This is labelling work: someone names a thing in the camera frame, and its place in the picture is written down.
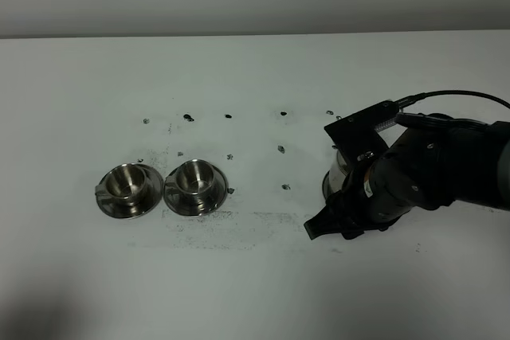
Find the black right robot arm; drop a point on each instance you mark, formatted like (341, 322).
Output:
(425, 168)

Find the left stainless steel teacup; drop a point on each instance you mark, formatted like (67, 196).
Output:
(126, 184)

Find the stainless steel saucer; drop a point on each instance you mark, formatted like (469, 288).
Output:
(199, 206)
(145, 205)

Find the stainless steel teapot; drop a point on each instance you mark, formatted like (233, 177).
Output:
(339, 170)

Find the right stainless steel saucer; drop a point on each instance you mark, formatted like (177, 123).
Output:
(199, 206)

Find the stainless steel teacup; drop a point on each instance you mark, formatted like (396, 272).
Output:
(126, 184)
(194, 178)

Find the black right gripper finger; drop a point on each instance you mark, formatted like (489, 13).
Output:
(326, 221)

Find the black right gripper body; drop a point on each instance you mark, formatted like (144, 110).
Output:
(366, 206)

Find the left stainless steel saucer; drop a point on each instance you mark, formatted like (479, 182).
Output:
(145, 205)

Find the right stainless steel teacup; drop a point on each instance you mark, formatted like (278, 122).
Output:
(194, 178)

